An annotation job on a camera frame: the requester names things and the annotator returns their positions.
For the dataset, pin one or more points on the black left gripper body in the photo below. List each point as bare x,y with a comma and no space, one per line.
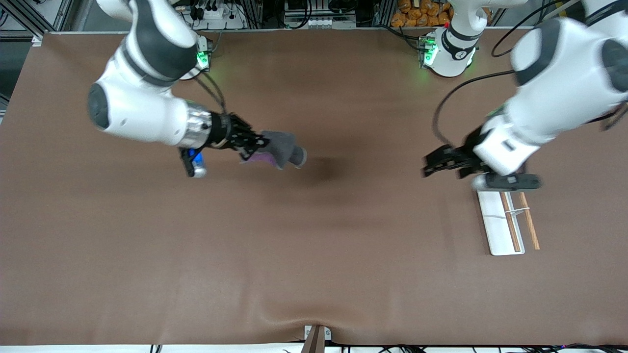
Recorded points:
465,156

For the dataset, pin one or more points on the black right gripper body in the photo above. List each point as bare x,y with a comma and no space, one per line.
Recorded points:
224,131

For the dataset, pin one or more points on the grey and purple towel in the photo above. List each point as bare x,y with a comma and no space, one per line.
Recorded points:
282,144

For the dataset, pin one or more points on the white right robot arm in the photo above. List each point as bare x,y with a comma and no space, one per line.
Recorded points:
147,108

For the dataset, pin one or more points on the white rack with wooden bars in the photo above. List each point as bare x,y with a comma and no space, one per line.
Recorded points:
495,220

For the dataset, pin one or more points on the white power strip with plugs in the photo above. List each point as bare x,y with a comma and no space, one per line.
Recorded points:
223,20

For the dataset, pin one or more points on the brown table cover mat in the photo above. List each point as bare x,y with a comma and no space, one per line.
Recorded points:
314,255

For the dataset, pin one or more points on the white terminal strip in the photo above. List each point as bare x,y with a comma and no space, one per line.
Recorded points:
319,22

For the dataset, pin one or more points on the pile of orange objects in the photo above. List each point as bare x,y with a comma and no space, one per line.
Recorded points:
422,12

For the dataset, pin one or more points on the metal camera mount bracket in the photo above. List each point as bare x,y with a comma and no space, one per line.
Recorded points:
314,343

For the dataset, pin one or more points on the grey aluminium frame profile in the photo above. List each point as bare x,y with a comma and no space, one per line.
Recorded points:
64,14

